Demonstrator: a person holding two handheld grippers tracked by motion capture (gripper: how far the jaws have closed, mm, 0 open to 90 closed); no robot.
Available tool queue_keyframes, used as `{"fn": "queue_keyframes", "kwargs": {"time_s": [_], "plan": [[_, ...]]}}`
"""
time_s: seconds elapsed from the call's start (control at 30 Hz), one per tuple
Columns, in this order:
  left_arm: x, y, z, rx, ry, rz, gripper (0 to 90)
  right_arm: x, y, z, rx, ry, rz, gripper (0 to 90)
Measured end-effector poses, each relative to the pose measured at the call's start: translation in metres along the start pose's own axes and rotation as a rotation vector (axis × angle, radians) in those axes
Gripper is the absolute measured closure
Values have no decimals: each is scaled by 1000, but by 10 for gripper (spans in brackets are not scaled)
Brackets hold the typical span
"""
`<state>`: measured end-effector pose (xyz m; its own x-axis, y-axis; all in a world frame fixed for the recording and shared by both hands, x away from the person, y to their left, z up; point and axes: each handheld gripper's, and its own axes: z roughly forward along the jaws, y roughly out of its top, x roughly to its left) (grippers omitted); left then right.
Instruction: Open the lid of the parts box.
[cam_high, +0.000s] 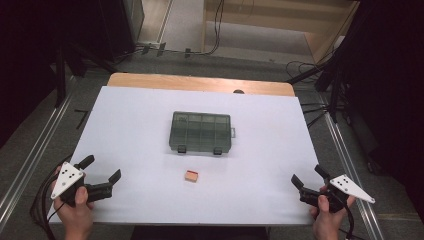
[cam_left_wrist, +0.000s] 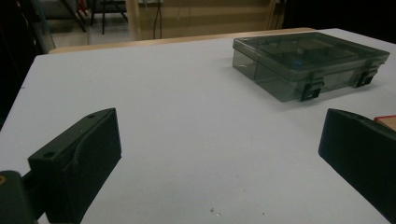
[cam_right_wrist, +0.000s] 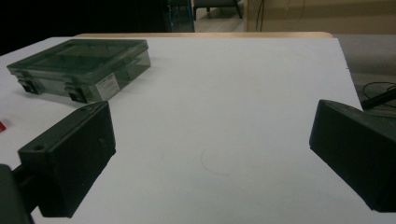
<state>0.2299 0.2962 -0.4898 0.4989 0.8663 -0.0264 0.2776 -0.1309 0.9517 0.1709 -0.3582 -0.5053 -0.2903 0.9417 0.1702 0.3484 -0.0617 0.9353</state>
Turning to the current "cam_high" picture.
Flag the person's right hand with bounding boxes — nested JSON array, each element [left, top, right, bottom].
[[309, 195, 357, 240]]

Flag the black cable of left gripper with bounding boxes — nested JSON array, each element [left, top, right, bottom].
[[29, 153, 74, 240]]

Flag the person's left hand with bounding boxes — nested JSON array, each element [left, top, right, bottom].
[[52, 187, 95, 236]]

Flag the white power strip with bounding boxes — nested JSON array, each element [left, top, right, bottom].
[[137, 41, 162, 50]]

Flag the light wooden platform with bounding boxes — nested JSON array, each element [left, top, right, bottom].
[[200, 0, 362, 65]]

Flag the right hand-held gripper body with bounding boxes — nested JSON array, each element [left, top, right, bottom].
[[299, 174, 376, 214]]

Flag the grey transparent compartment box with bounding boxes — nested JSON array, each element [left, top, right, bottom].
[[168, 110, 237, 156]]

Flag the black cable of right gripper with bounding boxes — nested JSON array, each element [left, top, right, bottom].
[[334, 192, 368, 240]]

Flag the black floor cables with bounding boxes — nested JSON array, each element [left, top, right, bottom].
[[133, 0, 225, 58]]

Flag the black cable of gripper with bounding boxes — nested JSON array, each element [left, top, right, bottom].
[[334, 192, 368, 240], [29, 153, 74, 240]]

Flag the black metal stand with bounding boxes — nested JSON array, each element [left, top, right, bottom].
[[53, 41, 118, 108]]

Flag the wooden block with red face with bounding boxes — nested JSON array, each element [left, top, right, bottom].
[[184, 169, 200, 183]]

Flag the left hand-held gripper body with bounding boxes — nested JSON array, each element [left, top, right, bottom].
[[50, 162, 103, 206]]

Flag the aluminium floor rail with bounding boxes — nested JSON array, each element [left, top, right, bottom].
[[319, 96, 385, 240], [0, 94, 74, 231]]

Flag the dark cabinet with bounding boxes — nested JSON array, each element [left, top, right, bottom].
[[99, 0, 146, 62]]

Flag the black tripod stand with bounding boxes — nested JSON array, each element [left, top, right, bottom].
[[286, 58, 353, 130]]

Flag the wooden table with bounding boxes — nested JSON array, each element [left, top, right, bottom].
[[107, 72, 296, 98]]

